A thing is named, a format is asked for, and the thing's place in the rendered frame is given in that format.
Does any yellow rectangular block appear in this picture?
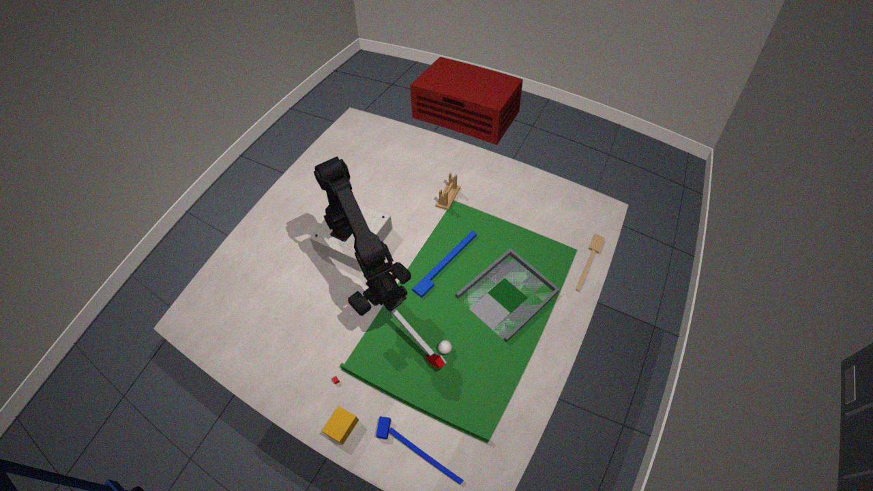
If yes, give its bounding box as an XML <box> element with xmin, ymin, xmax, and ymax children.
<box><xmin>322</xmin><ymin>406</ymin><xmax>359</xmax><ymax>444</ymax></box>

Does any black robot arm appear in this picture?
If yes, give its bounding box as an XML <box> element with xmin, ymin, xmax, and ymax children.
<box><xmin>314</xmin><ymin>157</ymin><xmax>407</xmax><ymax>311</ymax></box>

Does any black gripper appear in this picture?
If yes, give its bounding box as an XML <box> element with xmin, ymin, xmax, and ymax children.
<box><xmin>348</xmin><ymin>262</ymin><xmax>411</xmax><ymax>315</ymax></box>

